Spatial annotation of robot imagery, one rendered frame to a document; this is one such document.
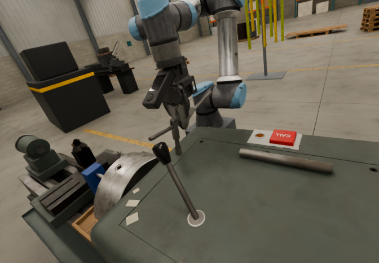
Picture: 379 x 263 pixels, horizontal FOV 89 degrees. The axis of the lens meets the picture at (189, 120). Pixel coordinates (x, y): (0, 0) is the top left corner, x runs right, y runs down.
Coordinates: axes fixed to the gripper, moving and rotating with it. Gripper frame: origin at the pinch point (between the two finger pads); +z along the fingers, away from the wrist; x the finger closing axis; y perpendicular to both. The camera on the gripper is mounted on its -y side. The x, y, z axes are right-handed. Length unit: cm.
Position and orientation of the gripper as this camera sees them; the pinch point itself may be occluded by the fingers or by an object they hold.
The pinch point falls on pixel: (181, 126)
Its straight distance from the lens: 59.8
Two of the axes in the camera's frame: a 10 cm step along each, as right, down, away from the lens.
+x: -8.1, -0.8, 5.8
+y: 5.4, -4.9, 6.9
